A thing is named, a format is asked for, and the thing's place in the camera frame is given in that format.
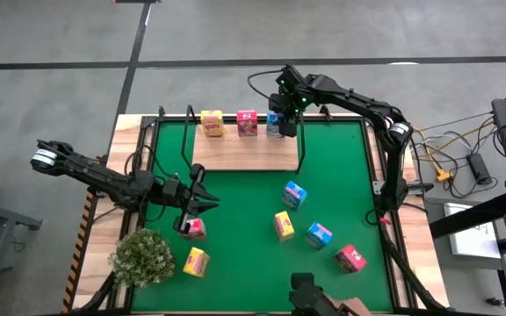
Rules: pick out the blue Rice Krispies cereal box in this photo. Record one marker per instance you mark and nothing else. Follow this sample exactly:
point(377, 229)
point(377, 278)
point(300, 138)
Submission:
point(294, 195)
point(319, 234)
point(273, 127)

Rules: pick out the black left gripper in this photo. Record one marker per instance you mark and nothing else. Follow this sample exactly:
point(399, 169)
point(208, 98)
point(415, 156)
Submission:
point(171, 192)

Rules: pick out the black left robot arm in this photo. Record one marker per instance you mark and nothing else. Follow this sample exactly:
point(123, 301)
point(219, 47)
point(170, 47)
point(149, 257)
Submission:
point(95, 173)

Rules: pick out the black aluminium table frame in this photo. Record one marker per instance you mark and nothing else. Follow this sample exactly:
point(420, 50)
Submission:
point(147, 122)

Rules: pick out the orange black hazard strip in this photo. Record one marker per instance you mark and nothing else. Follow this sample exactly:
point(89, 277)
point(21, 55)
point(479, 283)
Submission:
point(77, 259)

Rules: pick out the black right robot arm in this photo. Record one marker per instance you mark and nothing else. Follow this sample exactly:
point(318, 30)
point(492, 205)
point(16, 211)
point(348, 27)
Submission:
point(358, 103)

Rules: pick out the small black camera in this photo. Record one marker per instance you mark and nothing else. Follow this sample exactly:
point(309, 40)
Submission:
point(305, 294)

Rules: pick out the black power brick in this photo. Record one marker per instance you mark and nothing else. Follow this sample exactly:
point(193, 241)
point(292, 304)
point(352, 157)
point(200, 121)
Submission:
point(479, 169)

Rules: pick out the light wooden board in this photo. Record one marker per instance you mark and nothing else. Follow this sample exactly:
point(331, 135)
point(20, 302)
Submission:
point(244, 153)

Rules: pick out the white metal bracket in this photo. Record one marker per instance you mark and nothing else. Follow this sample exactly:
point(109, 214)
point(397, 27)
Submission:
point(378, 188)

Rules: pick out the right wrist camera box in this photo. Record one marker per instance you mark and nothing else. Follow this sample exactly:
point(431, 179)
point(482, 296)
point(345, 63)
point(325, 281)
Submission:
point(276, 103)

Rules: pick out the white paper sheet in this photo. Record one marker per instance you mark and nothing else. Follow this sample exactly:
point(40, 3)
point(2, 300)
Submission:
point(472, 243)

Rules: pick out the thick black diagonal beam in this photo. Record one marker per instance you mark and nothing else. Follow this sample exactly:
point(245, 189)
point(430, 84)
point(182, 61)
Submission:
point(477, 216)

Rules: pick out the small black plug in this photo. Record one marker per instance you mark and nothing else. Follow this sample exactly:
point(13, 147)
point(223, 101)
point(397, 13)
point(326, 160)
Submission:
point(494, 302)

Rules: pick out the person's hand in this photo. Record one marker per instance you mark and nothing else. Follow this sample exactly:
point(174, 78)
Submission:
point(349, 307)

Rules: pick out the red Froot Loops cereal box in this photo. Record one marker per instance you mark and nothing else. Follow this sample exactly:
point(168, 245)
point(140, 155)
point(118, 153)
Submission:
point(247, 124)
point(350, 259)
point(197, 229)

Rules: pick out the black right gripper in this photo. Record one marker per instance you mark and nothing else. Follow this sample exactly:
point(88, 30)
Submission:
point(296, 96)

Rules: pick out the yellow Corn Pops cereal box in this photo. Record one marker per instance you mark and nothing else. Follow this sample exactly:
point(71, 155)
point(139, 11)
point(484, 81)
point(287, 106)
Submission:
point(284, 225)
point(196, 262)
point(212, 124)

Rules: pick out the small artificial potted plant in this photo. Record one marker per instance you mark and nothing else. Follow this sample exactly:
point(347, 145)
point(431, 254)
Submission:
point(143, 259)

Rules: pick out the green table mat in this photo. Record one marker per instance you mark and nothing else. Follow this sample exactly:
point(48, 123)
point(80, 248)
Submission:
point(257, 272)

